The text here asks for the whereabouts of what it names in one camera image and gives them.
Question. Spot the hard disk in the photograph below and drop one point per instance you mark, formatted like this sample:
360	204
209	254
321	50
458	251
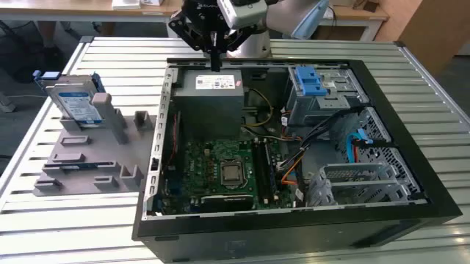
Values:
76	105

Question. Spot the blue drive latch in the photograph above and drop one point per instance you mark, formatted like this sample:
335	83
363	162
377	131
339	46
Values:
308	82

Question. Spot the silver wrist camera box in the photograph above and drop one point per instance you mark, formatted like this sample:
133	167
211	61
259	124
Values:
243	13

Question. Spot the wooden cabinet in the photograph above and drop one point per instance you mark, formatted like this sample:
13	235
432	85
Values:
432	33

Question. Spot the black PC case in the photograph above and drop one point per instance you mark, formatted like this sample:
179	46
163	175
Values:
256	239

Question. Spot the installed RAM stick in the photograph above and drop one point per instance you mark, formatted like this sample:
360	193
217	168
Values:
271	173

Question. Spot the grey power supply unit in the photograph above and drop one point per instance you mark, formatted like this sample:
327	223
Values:
208	115

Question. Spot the green motherboard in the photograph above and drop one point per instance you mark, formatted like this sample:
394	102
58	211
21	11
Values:
199	165

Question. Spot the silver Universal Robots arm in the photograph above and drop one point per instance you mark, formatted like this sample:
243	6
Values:
252	46

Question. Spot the silver CPU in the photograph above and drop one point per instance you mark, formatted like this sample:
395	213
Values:
231	172

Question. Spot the white box with print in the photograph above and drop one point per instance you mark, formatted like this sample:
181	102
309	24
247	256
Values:
151	2

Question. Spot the grey parts rack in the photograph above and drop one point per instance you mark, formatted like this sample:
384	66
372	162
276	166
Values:
102	154

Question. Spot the black mesh waste bin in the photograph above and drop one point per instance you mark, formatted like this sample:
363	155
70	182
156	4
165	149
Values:
21	60

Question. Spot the black graphics card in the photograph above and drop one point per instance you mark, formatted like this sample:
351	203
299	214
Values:
225	203

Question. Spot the grey optical drive cage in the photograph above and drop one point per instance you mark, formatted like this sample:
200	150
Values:
331	103

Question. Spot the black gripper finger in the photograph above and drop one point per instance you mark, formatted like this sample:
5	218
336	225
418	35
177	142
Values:
240	35
187	33

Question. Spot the small black box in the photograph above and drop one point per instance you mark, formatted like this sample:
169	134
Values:
368	6

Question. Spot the white furniture foot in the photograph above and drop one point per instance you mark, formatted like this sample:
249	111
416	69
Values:
6	105

